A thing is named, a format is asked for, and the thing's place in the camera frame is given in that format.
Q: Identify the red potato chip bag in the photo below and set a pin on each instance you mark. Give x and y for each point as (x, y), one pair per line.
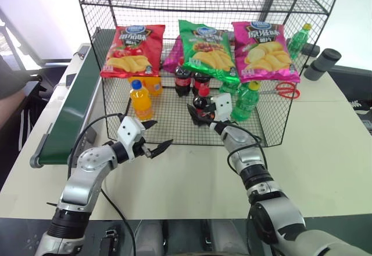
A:
(130, 52)

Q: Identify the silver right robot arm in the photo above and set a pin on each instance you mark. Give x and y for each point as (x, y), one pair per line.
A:
(261, 186)

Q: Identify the person in grey shirt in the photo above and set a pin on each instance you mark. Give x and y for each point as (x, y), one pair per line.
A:
(10, 79)

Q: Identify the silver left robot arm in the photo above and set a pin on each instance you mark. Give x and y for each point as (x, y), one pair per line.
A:
(87, 174)

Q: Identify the dark rounded glossy housing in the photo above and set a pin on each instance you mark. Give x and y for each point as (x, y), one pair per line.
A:
(174, 237)

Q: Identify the cola bottle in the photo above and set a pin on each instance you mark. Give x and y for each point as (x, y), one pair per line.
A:
(201, 100)
(182, 82)
(201, 83)

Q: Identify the magenta potato chip bag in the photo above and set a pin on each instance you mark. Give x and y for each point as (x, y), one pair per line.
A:
(266, 52)
(173, 58)

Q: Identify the green conveyor belt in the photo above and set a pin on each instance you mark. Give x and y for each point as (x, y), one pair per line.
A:
(78, 93)

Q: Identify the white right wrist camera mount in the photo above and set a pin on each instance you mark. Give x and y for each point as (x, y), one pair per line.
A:
(223, 105)

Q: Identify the dark grey cylinder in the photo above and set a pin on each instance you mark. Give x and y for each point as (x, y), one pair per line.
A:
(312, 70)
(329, 57)

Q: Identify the black mat with white print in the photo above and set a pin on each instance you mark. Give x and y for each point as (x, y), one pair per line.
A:
(353, 93)

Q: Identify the orange soda bottle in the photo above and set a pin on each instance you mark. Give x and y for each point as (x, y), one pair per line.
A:
(141, 105)
(154, 86)

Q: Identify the green potato chip bag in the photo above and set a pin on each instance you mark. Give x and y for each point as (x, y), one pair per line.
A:
(209, 50)

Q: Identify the green soda bottle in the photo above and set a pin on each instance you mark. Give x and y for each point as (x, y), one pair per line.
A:
(245, 103)
(298, 42)
(228, 87)

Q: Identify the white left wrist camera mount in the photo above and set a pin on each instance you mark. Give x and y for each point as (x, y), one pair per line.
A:
(129, 129)

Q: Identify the grey conveyor control box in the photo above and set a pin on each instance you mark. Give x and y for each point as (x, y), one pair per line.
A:
(88, 137)

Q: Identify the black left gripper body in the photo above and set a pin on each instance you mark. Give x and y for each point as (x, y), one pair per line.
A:
(142, 148)

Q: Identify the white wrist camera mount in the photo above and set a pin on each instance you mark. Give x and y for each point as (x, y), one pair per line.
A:
(129, 129)
(223, 105)

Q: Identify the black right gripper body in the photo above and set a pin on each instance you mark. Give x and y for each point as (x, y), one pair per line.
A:
(222, 120)

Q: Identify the black block behind rack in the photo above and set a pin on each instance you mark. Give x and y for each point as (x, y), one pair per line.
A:
(311, 50)

